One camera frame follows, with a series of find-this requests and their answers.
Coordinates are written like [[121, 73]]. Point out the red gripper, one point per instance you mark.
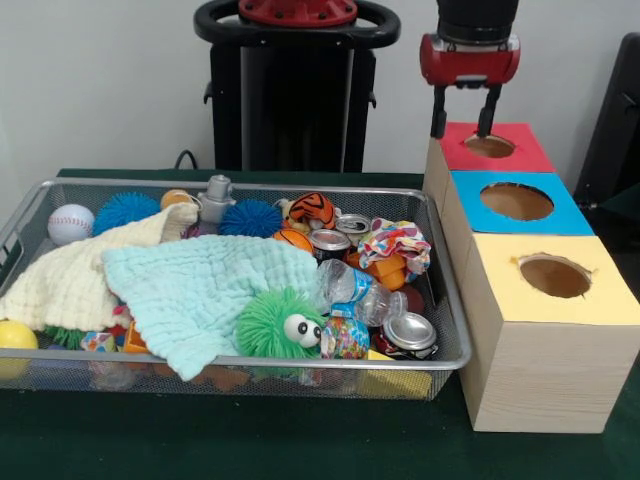
[[470, 62]]

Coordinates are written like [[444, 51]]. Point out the crushed clear plastic bottle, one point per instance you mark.
[[350, 287]]

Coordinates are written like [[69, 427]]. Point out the shallow mesh bin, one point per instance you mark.
[[445, 320]]

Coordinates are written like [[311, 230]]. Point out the wooden box with three holes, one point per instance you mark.
[[545, 370]]

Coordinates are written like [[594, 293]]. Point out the colourful patterned cloth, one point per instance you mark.
[[395, 240]]

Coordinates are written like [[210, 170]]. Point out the black panel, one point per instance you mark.
[[617, 125]]

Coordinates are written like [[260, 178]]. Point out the orange tiger plush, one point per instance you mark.
[[310, 207]]

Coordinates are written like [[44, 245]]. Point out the crushed can with silver end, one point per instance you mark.
[[407, 330]]

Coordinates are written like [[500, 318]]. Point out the blue spiky ball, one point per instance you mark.
[[250, 218], [125, 212]]

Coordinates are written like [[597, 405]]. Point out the green fuzzy ball with eyes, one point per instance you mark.
[[260, 325]]

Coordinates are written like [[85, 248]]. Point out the mint green cloth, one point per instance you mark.
[[200, 290]]

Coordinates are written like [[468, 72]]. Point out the white baseball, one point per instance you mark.
[[71, 225]]

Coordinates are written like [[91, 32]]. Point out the cream cloth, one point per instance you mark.
[[60, 285]]

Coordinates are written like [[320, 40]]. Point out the yellow ball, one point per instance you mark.
[[17, 335]]

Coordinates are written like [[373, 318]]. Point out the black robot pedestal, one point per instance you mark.
[[295, 110]]

